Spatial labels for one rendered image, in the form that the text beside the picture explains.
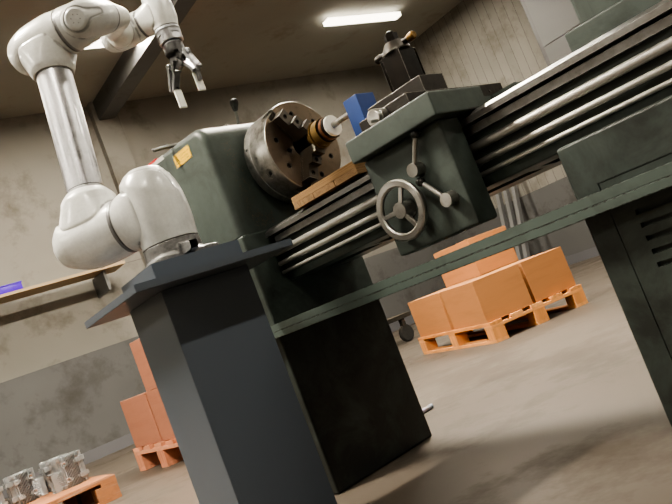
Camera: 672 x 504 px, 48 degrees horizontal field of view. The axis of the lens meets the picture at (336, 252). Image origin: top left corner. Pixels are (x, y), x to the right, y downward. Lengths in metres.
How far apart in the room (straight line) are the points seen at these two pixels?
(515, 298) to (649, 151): 3.33
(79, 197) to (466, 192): 1.02
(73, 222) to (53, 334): 6.56
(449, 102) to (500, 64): 8.82
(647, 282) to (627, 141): 0.29
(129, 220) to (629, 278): 1.21
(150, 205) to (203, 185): 0.56
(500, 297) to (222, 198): 2.69
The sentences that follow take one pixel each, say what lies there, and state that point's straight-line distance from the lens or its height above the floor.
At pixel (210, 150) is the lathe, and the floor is 1.16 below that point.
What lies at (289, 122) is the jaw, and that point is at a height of 1.15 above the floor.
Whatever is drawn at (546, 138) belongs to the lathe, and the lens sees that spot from 1.79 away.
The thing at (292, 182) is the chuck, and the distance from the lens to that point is 2.40.
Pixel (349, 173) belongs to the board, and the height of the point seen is 0.88.
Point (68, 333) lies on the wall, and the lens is 8.67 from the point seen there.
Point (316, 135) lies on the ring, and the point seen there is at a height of 1.07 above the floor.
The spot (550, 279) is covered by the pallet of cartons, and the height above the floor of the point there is 0.23.
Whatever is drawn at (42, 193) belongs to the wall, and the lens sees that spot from 9.03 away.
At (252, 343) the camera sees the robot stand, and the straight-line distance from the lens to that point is 1.93.
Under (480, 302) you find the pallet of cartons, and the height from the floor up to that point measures 0.27.
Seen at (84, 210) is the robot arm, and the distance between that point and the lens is 2.10.
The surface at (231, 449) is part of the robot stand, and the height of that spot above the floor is 0.31.
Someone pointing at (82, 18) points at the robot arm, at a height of 1.53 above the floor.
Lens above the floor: 0.53
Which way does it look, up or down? 4 degrees up
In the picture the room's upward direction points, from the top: 21 degrees counter-clockwise
